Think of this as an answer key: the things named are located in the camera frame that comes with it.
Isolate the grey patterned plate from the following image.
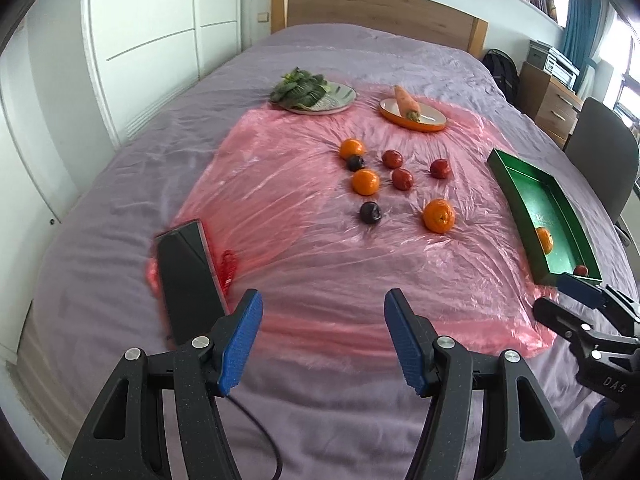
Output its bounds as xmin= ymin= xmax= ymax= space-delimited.
xmin=277 ymin=82 xmax=357 ymax=116

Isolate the purple bed sheet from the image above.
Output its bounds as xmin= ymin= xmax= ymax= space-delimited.
xmin=30 ymin=22 xmax=640 ymax=480

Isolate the wooden headboard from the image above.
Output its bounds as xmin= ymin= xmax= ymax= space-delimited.
xmin=270 ymin=0 xmax=489 ymax=58

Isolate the black backpack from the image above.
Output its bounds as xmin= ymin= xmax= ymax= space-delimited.
xmin=481 ymin=49 xmax=521 ymax=106

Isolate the black cable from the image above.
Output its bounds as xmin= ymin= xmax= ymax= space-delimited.
xmin=226 ymin=394 xmax=284 ymax=480

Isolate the pink plastic sheet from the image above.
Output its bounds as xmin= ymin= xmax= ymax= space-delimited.
xmin=145 ymin=82 xmax=558 ymax=358

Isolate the green rectangular tray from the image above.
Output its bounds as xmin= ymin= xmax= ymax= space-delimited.
xmin=487 ymin=148 xmax=603 ymax=286

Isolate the large bok choy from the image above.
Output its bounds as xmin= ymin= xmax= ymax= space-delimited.
xmin=270 ymin=66 xmax=328 ymax=109

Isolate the wooden drawer cabinet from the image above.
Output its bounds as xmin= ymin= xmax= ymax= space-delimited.
xmin=517 ymin=61 xmax=586 ymax=148

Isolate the person's right forearm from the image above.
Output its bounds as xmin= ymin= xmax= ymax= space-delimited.
xmin=574 ymin=400 xmax=640 ymax=461

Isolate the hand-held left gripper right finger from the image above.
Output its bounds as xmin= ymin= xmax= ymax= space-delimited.
xmin=384 ymin=288 xmax=583 ymax=480

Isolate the blue curtain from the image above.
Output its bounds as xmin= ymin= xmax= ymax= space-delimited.
xmin=560 ymin=0 xmax=608 ymax=96

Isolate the white printer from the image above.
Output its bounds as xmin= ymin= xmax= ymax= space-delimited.
xmin=545 ymin=47 xmax=581 ymax=88

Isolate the black rectangular tray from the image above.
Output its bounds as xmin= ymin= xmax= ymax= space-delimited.
xmin=153 ymin=218 xmax=232 ymax=347

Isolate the grey chair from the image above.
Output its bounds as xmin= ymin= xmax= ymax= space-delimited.
xmin=564 ymin=96 xmax=640 ymax=246

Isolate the carrot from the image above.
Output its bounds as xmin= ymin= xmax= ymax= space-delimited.
xmin=394 ymin=85 xmax=422 ymax=122

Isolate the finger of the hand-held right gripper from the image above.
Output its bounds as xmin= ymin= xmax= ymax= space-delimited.
xmin=532 ymin=297 xmax=599 ymax=357
xmin=556 ymin=272 xmax=640 ymax=333

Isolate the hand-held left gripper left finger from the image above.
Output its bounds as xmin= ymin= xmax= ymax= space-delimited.
xmin=61 ymin=289 xmax=264 ymax=480

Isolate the white wardrobe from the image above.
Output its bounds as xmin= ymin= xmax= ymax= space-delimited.
xmin=0 ymin=0 xmax=242 ymax=361

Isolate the orange rimmed plate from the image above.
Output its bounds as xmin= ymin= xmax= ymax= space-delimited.
xmin=378 ymin=97 xmax=448 ymax=133

